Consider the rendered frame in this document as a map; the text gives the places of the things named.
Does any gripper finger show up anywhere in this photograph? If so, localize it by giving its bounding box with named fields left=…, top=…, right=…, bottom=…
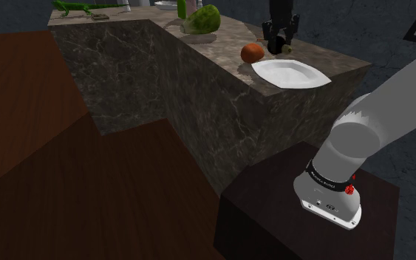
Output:
left=261, top=19, right=280, bottom=47
left=284, top=13, right=301, bottom=41

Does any black round object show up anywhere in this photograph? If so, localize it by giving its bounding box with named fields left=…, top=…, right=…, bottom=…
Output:
left=267, top=37, right=285, bottom=56

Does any orange-red round fruit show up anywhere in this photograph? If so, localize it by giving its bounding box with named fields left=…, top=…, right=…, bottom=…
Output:
left=240, top=43, right=266, bottom=64

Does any white plate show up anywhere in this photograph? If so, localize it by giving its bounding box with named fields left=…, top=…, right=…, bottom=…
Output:
left=250, top=58, right=333, bottom=90

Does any green lettuce head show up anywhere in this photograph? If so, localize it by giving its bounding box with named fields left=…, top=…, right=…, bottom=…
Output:
left=180, top=4, right=222, bottom=35

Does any pale pink bottle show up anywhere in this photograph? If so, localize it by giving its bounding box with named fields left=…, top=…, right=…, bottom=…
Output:
left=186, top=0, right=199, bottom=17

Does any green bottle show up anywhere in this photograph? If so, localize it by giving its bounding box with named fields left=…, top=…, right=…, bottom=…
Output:
left=177, top=0, right=188, bottom=20

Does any white bowl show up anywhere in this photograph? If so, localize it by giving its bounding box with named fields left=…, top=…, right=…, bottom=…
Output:
left=154, top=0, right=179, bottom=11

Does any dark robot stand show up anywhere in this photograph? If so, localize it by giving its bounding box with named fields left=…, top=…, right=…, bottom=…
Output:
left=213, top=140, right=400, bottom=260

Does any green lizard toy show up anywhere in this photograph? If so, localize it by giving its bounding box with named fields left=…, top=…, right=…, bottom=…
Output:
left=51, top=0, right=129, bottom=18

